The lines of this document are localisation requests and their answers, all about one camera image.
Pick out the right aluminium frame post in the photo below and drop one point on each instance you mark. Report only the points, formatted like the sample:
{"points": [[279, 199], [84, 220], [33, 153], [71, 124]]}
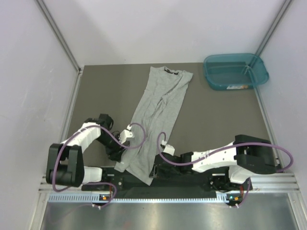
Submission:
{"points": [[286, 4]]}

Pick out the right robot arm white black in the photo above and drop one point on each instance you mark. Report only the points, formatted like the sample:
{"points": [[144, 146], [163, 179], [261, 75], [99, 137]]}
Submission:
{"points": [[245, 157]]}

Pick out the left aluminium frame post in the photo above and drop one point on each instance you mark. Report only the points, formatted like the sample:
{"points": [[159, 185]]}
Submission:
{"points": [[59, 36]]}

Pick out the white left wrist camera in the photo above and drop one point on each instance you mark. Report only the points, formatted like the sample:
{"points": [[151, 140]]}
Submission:
{"points": [[126, 134]]}

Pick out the aluminium frame post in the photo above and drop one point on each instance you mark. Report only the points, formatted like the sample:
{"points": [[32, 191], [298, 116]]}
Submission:
{"points": [[59, 36], [286, 4]]}

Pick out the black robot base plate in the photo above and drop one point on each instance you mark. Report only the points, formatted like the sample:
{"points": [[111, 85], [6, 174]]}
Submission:
{"points": [[191, 185]]}

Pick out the aluminium front rail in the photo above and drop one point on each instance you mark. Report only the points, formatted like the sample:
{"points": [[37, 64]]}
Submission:
{"points": [[274, 183]]}

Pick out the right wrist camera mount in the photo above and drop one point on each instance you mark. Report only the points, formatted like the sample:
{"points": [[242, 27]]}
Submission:
{"points": [[166, 148]]}

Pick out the teal plastic bin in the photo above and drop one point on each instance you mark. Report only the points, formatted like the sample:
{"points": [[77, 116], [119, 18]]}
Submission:
{"points": [[234, 71]]}

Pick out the grey adidas t-shirt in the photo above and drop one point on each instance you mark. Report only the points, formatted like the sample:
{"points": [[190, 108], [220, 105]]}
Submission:
{"points": [[156, 112]]}

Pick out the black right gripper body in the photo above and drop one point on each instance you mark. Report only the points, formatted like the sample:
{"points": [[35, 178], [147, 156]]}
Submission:
{"points": [[161, 173]]}

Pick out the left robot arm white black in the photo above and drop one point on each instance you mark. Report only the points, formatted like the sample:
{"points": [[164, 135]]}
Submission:
{"points": [[65, 160]]}

